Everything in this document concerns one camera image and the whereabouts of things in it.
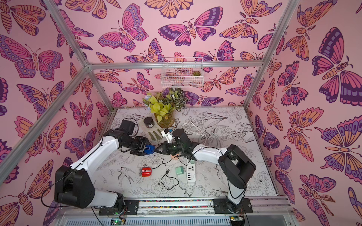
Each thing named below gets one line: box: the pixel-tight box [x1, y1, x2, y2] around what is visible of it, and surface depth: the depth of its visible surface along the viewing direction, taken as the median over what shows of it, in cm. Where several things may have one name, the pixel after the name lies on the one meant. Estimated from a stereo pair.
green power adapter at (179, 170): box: [175, 166, 186, 175], surface depth 86 cm
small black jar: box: [143, 116, 155, 129], surface depth 108 cm
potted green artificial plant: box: [142, 87, 190, 129], surface depth 97 cm
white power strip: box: [187, 163, 196, 183], surface depth 84 cm
